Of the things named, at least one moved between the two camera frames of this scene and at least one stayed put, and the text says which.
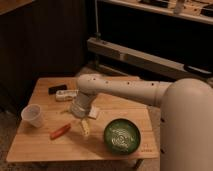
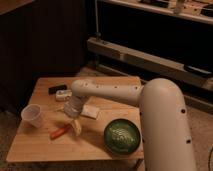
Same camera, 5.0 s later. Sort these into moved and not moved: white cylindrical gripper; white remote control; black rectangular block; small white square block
Moved: white cylindrical gripper
Not moved: white remote control; small white square block; black rectangular block
